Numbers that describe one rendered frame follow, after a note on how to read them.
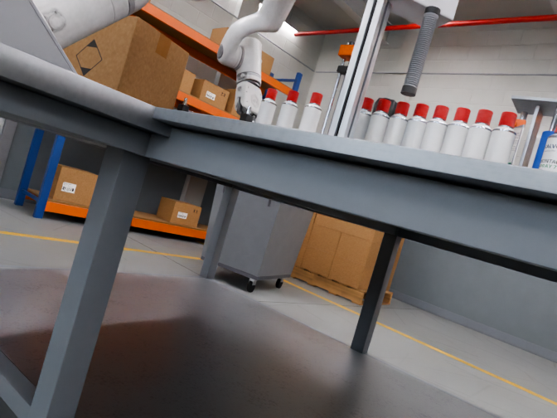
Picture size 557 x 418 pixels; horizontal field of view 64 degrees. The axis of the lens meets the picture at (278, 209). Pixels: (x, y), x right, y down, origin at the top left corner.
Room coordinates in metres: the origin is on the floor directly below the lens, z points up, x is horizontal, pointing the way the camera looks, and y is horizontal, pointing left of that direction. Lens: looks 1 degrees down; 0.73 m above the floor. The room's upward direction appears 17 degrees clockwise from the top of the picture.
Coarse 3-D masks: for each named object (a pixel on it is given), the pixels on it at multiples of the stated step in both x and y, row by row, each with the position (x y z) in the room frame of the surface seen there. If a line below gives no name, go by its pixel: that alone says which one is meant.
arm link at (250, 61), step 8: (248, 40) 1.51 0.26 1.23; (256, 40) 1.52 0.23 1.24; (248, 48) 1.50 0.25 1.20; (256, 48) 1.52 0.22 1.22; (248, 56) 1.50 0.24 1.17; (256, 56) 1.51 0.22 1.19; (240, 64) 1.50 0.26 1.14; (248, 64) 1.50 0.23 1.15; (256, 64) 1.51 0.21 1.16; (240, 72) 1.50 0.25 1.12; (256, 72) 1.50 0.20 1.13
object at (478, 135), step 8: (480, 112) 1.06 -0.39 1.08; (488, 112) 1.05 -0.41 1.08; (480, 120) 1.05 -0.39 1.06; (488, 120) 1.05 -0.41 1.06; (472, 128) 1.06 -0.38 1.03; (480, 128) 1.04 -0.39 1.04; (488, 128) 1.04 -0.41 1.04; (472, 136) 1.05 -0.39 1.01; (480, 136) 1.04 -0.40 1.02; (488, 136) 1.05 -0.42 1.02; (464, 144) 1.07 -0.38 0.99; (472, 144) 1.05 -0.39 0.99; (480, 144) 1.04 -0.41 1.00; (464, 152) 1.06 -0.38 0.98; (472, 152) 1.04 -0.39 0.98; (480, 152) 1.04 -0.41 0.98
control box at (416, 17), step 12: (396, 0) 1.09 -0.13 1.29; (408, 0) 1.07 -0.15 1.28; (420, 0) 1.07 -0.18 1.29; (432, 0) 1.08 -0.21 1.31; (444, 0) 1.09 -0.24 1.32; (456, 0) 1.10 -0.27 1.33; (396, 12) 1.15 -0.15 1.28; (408, 12) 1.13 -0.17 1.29; (420, 12) 1.11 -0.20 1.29; (444, 12) 1.10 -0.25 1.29; (420, 24) 1.17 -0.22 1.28
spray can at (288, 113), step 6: (294, 90) 1.39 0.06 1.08; (288, 96) 1.39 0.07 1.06; (294, 96) 1.39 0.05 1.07; (288, 102) 1.38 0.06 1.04; (294, 102) 1.40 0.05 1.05; (282, 108) 1.39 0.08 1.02; (288, 108) 1.38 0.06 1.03; (294, 108) 1.39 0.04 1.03; (282, 114) 1.39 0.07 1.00; (288, 114) 1.38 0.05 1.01; (294, 114) 1.39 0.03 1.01; (282, 120) 1.38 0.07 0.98; (288, 120) 1.38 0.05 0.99; (282, 126) 1.38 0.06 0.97; (288, 126) 1.39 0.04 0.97
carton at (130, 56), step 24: (120, 24) 1.26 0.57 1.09; (144, 24) 1.26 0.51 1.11; (72, 48) 1.33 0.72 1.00; (96, 48) 1.29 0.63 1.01; (120, 48) 1.25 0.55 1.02; (144, 48) 1.29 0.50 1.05; (168, 48) 1.37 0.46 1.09; (96, 72) 1.28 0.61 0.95; (120, 72) 1.24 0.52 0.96; (144, 72) 1.31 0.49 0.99; (168, 72) 1.39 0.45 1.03; (144, 96) 1.33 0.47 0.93; (168, 96) 1.42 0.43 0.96
